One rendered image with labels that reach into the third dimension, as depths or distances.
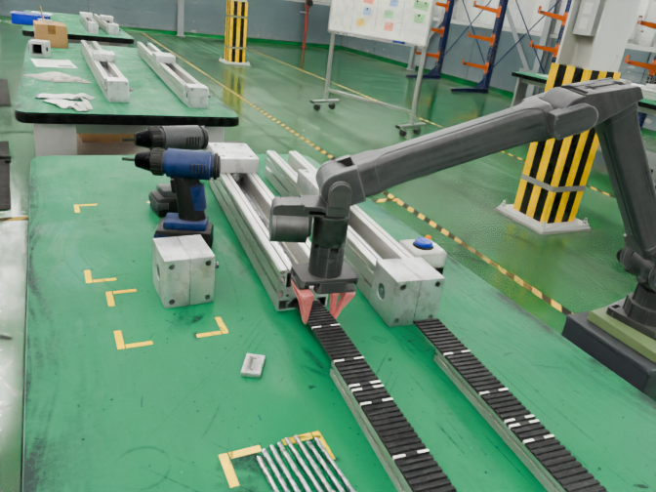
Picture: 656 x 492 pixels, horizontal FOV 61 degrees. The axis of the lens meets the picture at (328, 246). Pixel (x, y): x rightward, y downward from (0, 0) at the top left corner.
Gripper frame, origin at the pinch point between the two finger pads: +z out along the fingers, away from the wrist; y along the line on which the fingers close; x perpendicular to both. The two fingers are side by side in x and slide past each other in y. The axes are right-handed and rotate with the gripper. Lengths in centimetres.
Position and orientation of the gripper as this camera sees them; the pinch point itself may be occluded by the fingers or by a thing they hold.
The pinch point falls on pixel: (318, 316)
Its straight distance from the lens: 98.2
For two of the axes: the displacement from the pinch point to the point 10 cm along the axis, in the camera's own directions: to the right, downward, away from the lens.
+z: -1.2, 9.1, 4.0
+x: 3.5, 4.2, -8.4
